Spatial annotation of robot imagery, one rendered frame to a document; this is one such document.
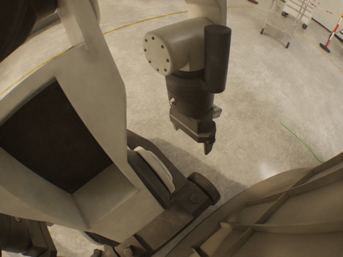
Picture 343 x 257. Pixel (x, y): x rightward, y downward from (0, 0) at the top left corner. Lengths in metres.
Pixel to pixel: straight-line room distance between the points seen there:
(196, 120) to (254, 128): 0.95
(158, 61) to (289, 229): 0.43
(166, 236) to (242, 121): 0.89
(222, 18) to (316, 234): 0.41
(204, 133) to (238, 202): 0.70
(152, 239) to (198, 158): 0.54
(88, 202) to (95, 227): 0.03
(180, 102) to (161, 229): 0.57
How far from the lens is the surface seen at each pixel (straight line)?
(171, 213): 0.73
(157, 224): 0.73
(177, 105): 0.29
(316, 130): 1.71
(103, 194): 0.22
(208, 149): 0.39
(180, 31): 0.22
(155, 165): 0.27
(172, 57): 0.20
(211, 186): 0.76
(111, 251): 0.79
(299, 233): 0.43
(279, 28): 2.64
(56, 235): 1.16
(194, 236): 0.92
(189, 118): 0.32
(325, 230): 0.37
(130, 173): 0.17
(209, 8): 0.27
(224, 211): 0.95
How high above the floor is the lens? 0.92
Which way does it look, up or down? 60 degrees down
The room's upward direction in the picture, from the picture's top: 3 degrees clockwise
